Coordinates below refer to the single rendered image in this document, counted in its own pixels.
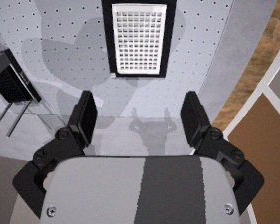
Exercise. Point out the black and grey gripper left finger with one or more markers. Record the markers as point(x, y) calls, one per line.
point(28, 182)

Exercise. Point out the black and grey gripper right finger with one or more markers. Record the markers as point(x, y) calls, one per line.
point(209, 141)

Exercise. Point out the grey perforated plate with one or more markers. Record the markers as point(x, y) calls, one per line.
point(60, 45)

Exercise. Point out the white well plate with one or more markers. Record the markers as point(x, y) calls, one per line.
point(153, 26)

